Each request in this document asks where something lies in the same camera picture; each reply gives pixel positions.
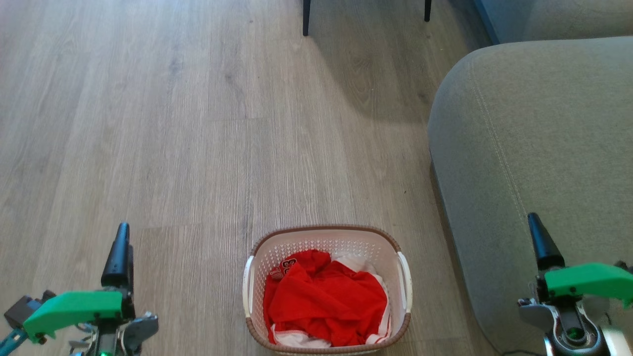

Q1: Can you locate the red and white jersey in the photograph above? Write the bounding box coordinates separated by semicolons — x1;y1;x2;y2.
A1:
263;249;392;348

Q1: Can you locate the white perforated plastic laundry basket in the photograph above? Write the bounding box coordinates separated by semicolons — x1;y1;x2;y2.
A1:
242;225;413;356

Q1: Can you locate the grey fabric sofa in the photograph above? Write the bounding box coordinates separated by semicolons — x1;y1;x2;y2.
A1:
427;0;633;356

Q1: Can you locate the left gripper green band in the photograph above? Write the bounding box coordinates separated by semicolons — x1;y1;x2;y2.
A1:
22;222;159;356

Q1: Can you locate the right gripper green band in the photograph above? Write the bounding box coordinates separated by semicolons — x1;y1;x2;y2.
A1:
518;213;633;347

